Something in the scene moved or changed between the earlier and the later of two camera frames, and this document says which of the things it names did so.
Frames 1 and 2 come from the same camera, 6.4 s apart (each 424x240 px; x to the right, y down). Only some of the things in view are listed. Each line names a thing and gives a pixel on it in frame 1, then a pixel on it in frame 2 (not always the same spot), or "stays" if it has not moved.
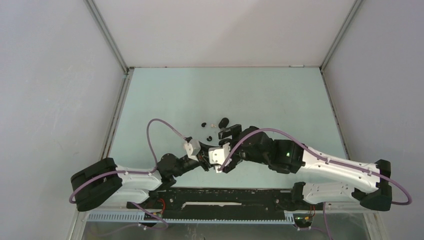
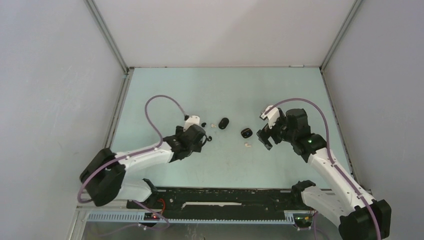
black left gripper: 203,156 → 197,147
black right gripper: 234,131 → 263,135
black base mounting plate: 223,200 stays
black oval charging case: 223,123 stays
